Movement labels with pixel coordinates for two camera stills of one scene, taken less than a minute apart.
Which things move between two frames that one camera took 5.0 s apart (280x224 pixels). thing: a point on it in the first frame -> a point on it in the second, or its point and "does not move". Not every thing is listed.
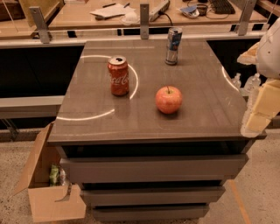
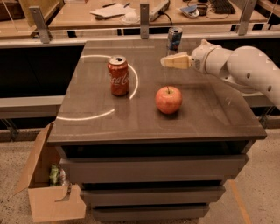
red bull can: (173, 45) does not move
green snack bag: (53, 174) does not move
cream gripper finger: (265, 106) -> (206, 56)
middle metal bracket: (144, 21) does not move
